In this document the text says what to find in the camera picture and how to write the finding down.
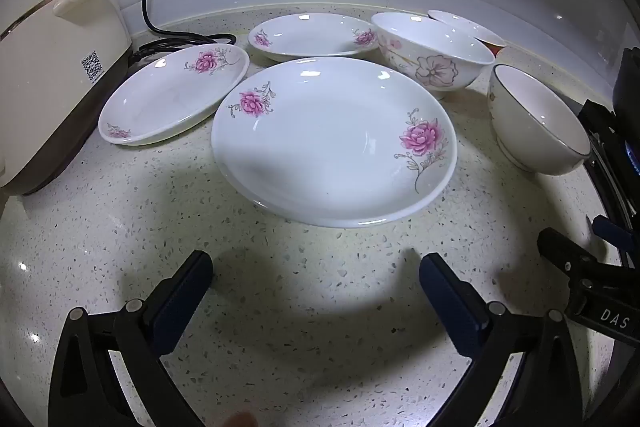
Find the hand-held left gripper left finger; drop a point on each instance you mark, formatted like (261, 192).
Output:
(185, 292)

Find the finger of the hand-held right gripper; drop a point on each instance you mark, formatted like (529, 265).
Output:
(555, 244)
(612, 234)

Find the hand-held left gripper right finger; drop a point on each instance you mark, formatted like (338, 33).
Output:
(450, 302)

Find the white bowl dark rim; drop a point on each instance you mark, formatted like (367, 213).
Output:
(530, 147)

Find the white plate pink flowers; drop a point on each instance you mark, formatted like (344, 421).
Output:
(310, 39)
(165, 102)

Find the large white floral plate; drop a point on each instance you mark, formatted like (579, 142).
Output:
(325, 142)

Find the large white floral bowl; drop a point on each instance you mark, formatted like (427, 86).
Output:
(440, 72)

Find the white bowl red emblem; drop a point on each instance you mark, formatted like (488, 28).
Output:
(470, 27)

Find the person's left hand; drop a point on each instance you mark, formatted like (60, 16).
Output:
(241, 421)

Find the black stove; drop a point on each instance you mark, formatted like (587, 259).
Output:
(600, 132)

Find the cream rice cooker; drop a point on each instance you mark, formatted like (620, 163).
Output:
(55, 82)

